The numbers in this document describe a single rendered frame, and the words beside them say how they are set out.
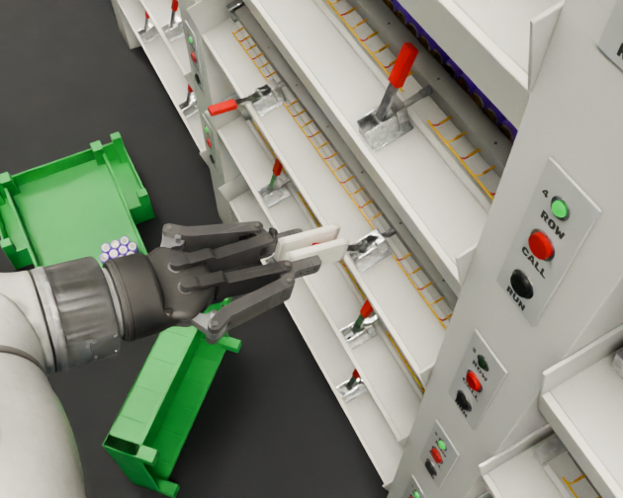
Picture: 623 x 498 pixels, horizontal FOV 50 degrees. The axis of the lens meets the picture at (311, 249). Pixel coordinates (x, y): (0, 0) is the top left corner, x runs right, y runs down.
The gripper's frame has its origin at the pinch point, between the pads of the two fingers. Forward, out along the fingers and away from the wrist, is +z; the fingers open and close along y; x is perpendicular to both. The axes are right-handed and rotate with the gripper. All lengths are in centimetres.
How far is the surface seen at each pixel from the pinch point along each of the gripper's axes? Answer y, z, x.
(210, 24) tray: -44.3, 7.2, -3.6
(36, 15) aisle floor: -140, 0, -62
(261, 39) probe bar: -34.8, 10.4, 0.0
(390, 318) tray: 7.8, 6.6, -4.9
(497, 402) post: 23.2, 3.1, 6.9
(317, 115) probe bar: -18.7, 10.6, 0.1
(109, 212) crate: -59, -4, -56
